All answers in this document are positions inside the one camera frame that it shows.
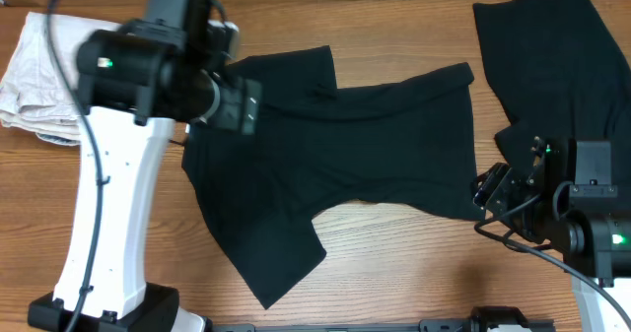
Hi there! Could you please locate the black t-shirt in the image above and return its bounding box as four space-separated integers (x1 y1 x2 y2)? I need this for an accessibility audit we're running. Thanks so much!
182 46 482 307

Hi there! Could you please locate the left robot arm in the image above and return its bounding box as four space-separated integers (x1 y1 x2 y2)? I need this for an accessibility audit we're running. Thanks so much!
28 19 261 331

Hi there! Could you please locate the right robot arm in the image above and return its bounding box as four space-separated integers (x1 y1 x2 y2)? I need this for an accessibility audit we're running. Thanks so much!
473 138 630 331

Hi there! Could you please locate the folded beige clothes stack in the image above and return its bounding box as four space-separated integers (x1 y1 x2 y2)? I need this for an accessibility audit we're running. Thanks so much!
1 12 118 141

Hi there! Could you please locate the black garment pile right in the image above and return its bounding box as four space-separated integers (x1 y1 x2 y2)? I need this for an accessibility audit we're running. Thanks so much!
473 0 630 185

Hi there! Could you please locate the light blue garment under beige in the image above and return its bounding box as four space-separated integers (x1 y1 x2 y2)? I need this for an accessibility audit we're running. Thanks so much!
35 133 81 147

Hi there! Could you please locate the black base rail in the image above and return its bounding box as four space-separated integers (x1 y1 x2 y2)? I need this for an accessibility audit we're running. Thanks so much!
211 306 556 332

